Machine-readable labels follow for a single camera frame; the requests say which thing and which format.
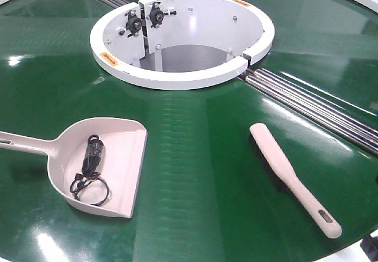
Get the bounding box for beige plastic dustpan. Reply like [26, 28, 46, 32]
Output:
[1, 117, 147, 218]

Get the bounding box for black usb cable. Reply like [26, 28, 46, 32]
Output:
[69, 134, 110, 207]

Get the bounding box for beige hand broom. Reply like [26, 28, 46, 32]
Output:
[249, 123, 342, 239]

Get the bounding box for green circular conveyor belt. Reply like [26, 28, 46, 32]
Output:
[1, 0, 377, 261]

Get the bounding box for left black bearing unit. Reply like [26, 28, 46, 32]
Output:
[118, 10, 143, 38]

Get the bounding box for black bearing unit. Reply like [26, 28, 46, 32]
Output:
[148, 2, 177, 28]
[118, 10, 143, 38]

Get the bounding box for right black bearing unit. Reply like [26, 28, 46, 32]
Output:
[148, 2, 177, 28]

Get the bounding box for white inner ring guard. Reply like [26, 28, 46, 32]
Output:
[90, 0, 275, 90]

